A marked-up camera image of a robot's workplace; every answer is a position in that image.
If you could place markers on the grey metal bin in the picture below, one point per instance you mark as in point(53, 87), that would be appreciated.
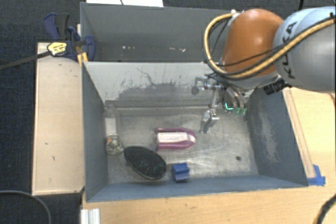
point(147, 34)

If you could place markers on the black cylinder on white bracket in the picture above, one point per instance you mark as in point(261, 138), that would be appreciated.
point(274, 87)

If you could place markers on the pale wood flat board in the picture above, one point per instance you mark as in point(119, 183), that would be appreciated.
point(57, 118)

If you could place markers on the black oval brush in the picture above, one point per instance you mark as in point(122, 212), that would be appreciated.
point(144, 162)

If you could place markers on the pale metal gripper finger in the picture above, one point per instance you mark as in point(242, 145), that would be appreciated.
point(214, 117)
point(205, 123)

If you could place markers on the purple and white plastic case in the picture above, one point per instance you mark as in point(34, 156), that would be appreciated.
point(173, 138)

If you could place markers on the blue block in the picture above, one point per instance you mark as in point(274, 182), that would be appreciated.
point(180, 172)

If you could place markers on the clear glass bottle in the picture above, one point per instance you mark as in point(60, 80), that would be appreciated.
point(113, 139)

